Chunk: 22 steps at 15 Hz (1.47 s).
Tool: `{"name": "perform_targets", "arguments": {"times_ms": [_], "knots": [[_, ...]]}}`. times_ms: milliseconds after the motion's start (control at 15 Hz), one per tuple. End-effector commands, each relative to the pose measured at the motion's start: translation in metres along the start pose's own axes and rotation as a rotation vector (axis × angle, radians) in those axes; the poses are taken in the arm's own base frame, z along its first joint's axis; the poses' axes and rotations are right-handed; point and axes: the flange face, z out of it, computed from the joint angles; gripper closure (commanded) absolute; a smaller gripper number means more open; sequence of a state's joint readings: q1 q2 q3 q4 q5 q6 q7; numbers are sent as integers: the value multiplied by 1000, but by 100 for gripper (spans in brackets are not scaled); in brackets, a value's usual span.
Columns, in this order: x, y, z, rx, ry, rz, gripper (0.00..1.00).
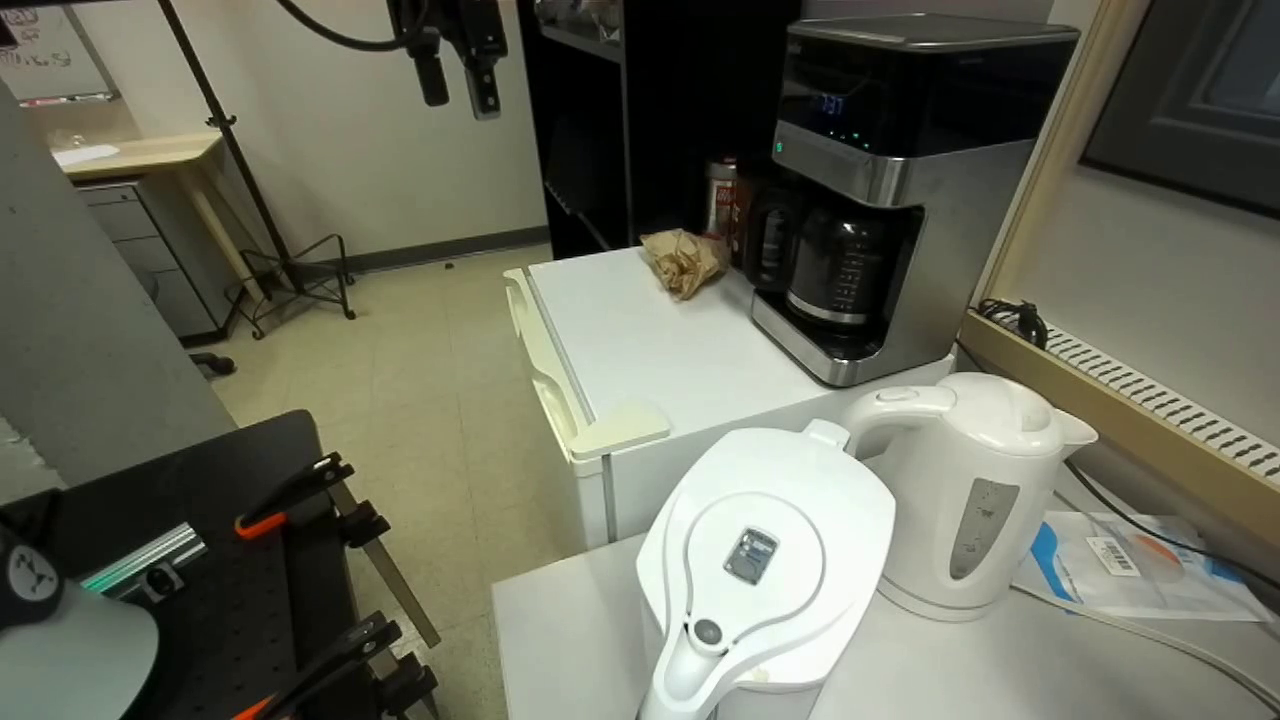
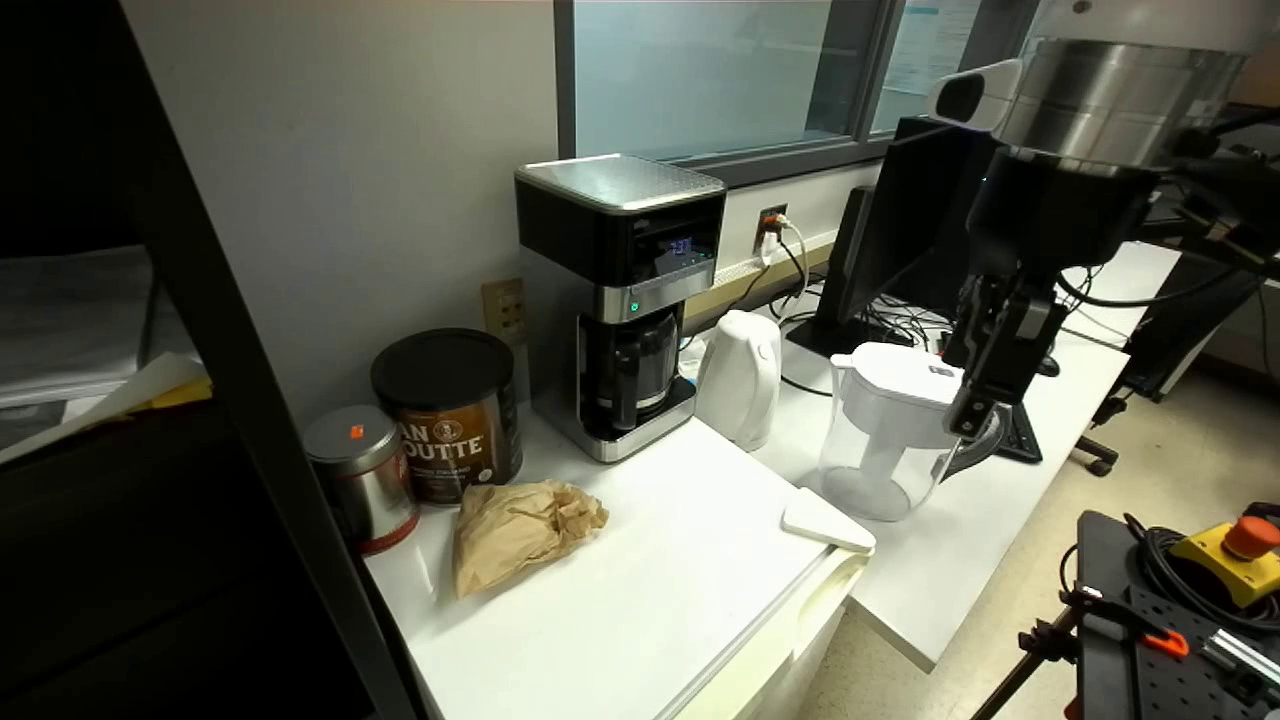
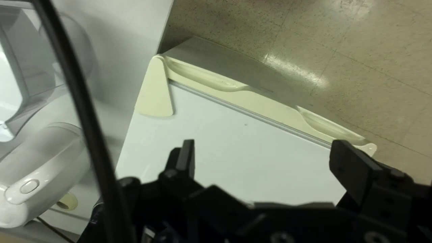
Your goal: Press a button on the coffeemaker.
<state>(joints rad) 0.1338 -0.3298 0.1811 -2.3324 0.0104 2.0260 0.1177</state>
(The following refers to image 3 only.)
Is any thin black power cord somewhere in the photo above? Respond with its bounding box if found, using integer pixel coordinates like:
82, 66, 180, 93
35, 216, 73, 243

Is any white plastic countertop appliance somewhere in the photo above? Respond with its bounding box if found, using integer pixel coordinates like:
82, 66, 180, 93
0, 0, 100, 230

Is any thick black cable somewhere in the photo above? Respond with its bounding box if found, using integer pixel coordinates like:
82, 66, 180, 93
30, 0, 138, 243

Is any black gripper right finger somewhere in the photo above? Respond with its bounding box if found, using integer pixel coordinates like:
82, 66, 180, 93
328, 138, 416, 214

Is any cream round cable grommet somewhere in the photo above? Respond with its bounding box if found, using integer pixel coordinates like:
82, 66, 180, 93
54, 193, 80, 212

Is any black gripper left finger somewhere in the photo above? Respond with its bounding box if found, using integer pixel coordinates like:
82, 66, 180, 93
159, 138, 197, 185

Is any white table with beige corners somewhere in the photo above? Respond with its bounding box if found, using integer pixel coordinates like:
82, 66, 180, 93
115, 35, 378, 210

